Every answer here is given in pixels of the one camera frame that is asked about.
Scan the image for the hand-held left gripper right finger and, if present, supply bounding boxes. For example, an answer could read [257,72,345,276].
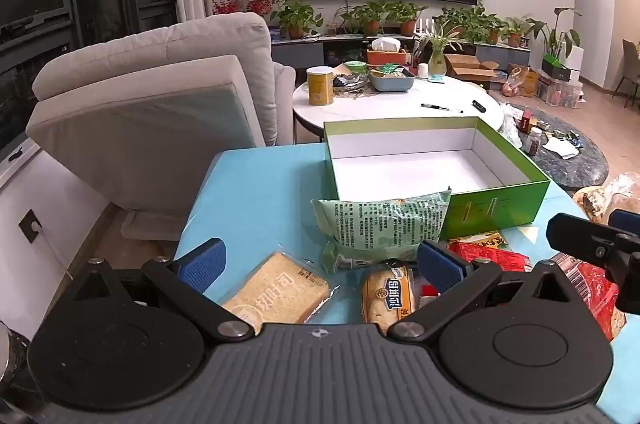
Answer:
[389,240,571,341]

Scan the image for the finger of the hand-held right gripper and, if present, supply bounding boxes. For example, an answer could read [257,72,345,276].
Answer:
[609,208,640,232]
[546,213,640,312]

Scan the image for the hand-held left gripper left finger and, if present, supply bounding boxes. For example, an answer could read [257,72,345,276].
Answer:
[75,238,253,341]

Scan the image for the yellow label snack packet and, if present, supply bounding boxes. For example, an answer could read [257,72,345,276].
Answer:
[450,229,510,250]

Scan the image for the yellow cake packet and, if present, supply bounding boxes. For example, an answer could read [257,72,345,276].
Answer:
[361,261,418,326]

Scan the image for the large red snack packet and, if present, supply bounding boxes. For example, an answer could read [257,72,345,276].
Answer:
[550,254,627,341]

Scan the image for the green snack packet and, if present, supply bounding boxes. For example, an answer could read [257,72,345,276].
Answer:
[311,187,453,274]

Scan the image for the sliced toast packet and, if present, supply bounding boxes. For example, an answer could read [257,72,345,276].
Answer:
[220,251,341,336]

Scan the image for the green cardboard box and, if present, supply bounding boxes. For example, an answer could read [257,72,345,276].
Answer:
[323,115,551,229]

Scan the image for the clear bag of bread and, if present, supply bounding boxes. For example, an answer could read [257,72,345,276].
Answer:
[572,173,640,225]

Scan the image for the dark marble round table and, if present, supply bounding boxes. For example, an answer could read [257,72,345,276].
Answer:
[500,102,610,191]

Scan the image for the white cloth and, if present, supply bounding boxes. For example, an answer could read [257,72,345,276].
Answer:
[542,137,583,160]

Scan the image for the teal tablecloth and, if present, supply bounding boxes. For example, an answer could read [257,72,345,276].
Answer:
[172,141,640,405]

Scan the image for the clear plastic storage boxes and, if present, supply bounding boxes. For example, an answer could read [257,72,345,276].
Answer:
[537,77,585,108]

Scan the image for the grey dining chair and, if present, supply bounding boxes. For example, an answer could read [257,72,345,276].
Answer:
[614,38,640,109]

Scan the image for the plastic bag of fruit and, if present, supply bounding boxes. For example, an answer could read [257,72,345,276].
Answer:
[501,72,526,100]

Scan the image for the white round table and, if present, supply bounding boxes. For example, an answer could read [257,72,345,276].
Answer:
[292,75,503,146]

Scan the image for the green and black box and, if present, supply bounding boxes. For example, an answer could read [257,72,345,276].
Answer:
[542,53,574,81]

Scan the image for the beige sofa armchair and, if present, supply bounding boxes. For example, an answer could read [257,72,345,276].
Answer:
[25,12,297,212]

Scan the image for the blue tray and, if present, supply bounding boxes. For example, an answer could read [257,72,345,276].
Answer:
[368,68,416,93]

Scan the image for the open cardboard box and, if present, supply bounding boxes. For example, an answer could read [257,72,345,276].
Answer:
[444,53,501,92]

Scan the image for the large leaf plant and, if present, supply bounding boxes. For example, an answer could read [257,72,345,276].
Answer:
[529,6,584,61]

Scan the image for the potted green plant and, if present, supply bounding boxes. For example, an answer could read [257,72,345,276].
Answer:
[504,16,532,48]
[342,0,397,36]
[392,2,429,37]
[439,6,507,46]
[271,0,326,40]

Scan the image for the yellow can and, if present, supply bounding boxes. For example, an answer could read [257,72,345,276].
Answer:
[306,66,335,106]

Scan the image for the glass vase with plant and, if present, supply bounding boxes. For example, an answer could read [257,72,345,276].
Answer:
[417,18,463,76]

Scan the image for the orange tissue box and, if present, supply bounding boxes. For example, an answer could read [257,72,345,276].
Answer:
[366,37,407,66]

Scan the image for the grey television cabinet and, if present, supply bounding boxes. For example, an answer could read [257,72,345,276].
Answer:
[271,32,532,68]

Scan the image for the black wall socket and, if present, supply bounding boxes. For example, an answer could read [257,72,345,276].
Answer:
[18,209,44,246]

